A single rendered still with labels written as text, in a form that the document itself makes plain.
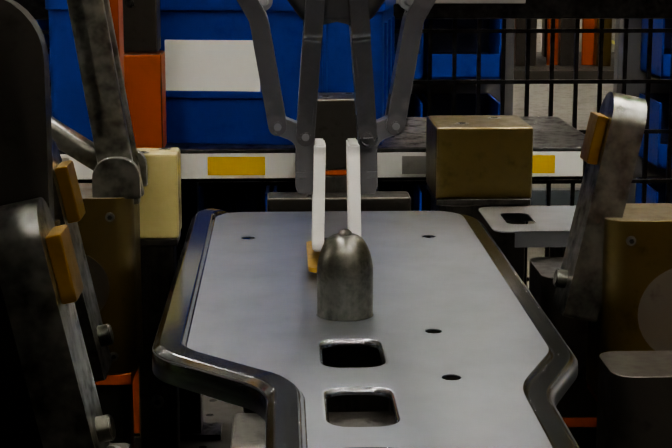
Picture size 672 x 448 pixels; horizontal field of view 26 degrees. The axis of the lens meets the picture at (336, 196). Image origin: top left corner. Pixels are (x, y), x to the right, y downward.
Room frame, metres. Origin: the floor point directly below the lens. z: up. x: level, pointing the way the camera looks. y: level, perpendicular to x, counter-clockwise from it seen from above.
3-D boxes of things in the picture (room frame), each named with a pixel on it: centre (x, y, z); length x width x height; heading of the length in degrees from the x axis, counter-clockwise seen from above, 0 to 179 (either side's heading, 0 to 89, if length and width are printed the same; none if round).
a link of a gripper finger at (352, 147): (0.94, -0.01, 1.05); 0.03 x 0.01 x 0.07; 2
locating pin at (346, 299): (0.81, -0.01, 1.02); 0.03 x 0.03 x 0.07
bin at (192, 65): (1.37, 0.10, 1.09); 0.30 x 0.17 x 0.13; 84
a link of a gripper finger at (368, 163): (0.94, -0.03, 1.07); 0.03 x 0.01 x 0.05; 92
